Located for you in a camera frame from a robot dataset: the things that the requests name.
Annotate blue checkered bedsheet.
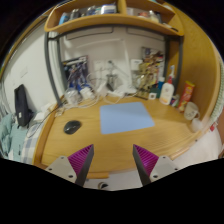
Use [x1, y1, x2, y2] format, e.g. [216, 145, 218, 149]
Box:
[21, 121, 45, 164]

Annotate small white charger block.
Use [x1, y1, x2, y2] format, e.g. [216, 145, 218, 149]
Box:
[79, 85, 96, 100]

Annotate steel cup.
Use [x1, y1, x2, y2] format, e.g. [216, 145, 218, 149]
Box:
[105, 73, 118, 90]

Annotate black cable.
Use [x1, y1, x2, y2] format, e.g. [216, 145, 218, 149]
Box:
[26, 99, 68, 139]

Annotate black computer mouse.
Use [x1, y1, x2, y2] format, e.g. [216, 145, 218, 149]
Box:
[63, 120, 82, 135]

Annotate teal bedding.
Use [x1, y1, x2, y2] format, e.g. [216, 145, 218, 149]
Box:
[0, 113, 28, 158]

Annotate black backpack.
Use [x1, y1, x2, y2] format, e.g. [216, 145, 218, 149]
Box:
[13, 84, 35, 128]

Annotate white wall box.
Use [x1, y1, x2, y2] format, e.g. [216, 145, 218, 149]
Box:
[130, 59, 144, 72]

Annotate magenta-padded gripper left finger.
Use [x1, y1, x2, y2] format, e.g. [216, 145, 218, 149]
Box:
[44, 143, 95, 188]

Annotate clear plastic lidded cup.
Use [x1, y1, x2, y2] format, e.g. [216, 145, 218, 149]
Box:
[64, 87, 81, 105]

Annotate wooden shelf unit grey frame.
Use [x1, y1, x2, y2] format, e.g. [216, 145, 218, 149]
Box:
[43, 0, 186, 105]

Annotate blue mouse pad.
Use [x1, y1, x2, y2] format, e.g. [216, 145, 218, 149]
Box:
[99, 101, 156, 136]

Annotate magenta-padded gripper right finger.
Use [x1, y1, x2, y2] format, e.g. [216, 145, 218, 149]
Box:
[132, 143, 181, 187]

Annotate blue robot model kit box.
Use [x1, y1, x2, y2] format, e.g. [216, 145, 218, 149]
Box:
[61, 55, 90, 88]

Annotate white power strip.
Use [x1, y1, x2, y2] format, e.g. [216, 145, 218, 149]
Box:
[106, 85, 138, 98]

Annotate white wall socket plates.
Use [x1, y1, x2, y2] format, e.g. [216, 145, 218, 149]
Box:
[93, 59, 116, 76]

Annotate blue white bottle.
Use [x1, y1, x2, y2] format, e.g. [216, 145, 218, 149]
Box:
[156, 76, 166, 98]

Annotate white lotion bottle red cap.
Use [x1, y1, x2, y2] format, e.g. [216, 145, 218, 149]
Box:
[159, 65, 177, 106]

